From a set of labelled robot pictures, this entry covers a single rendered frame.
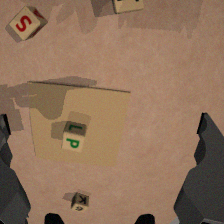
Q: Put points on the tan block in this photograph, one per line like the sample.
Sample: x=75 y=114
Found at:
x=73 y=136
x=80 y=202
x=123 y=6
x=28 y=22

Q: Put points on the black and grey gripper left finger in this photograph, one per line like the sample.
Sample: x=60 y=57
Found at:
x=14 y=203

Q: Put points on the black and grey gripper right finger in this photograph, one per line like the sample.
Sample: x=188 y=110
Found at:
x=201 y=198

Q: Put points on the tan flat mat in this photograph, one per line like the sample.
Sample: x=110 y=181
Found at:
x=102 y=110

